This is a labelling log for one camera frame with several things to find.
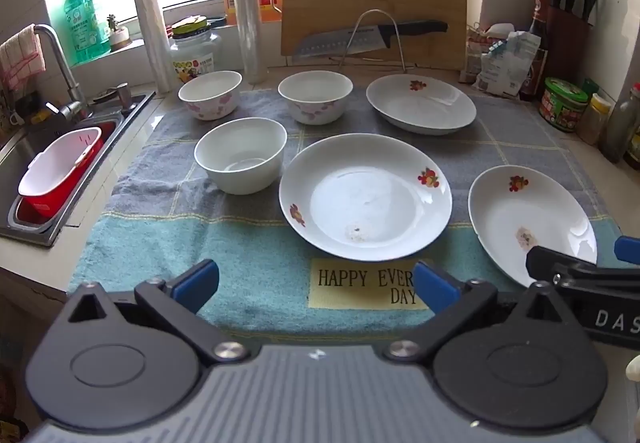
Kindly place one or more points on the steel faucet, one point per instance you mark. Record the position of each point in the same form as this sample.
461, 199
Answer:
55, 53

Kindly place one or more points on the small yellow lidded jar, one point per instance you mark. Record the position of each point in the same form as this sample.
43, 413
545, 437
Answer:
595, 120

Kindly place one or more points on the white blue plastic packet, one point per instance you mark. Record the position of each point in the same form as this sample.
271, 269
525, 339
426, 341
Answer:
505, 63

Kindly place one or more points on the stainless steel sink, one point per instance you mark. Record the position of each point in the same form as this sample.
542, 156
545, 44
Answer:
27, 234

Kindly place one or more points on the pink checked dishcloth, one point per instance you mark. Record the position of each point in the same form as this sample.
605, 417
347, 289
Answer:
20, 58

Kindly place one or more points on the blue grey checked towel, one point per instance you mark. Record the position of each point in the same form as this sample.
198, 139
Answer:
240, 233

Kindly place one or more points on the red plastic basin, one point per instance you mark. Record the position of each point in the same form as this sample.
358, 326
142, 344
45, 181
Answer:
50, 205

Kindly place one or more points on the metal soap dispenser pump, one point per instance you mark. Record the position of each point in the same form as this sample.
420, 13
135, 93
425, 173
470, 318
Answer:
123, 95

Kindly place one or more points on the red white plastic packet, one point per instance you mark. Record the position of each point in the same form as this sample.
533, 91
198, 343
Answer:
475, 53

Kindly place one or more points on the dark soy sauce bottle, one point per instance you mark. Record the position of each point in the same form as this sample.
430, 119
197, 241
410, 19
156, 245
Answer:
540, 13

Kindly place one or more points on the large round fruit-print plate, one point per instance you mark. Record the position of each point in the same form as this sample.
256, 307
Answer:
365, 198

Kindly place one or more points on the green lidded jar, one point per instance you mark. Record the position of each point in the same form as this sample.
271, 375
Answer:
562, 105

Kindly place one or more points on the tall cling film roll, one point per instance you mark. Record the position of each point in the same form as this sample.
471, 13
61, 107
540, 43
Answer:
247, 13

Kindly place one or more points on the short cling film roll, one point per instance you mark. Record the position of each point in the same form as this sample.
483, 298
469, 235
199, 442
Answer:
152, 43

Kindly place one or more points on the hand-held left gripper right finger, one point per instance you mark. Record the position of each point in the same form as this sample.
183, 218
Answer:
435, 288

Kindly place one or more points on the plain white bowl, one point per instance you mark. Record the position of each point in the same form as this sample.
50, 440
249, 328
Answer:
240, 148

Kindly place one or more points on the small potted plant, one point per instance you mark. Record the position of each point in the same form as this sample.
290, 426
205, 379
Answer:
119, 35

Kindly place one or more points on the clear glass bottle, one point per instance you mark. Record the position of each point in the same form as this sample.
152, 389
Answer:
620, 128

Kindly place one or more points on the glass jar green lid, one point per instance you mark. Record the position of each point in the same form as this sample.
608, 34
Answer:
195, 58

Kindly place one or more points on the white oval fruit-print plate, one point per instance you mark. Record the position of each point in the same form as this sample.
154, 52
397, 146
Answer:
530, 213
425, 103

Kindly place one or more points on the dark wooden knife block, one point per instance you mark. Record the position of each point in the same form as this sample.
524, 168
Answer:
567, 43

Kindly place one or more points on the white floral bowl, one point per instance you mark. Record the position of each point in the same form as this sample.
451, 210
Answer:
315, 90
210, 93

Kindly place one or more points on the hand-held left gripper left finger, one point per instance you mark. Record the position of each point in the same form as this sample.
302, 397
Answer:
197, 280

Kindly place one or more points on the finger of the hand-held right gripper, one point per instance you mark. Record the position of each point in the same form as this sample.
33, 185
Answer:
629, 250
550, 263

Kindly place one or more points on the green dish soap bottle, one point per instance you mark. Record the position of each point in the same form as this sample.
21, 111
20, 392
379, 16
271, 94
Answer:
85, 28

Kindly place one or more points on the white plastic colander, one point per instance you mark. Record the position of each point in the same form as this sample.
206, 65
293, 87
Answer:
60, 158

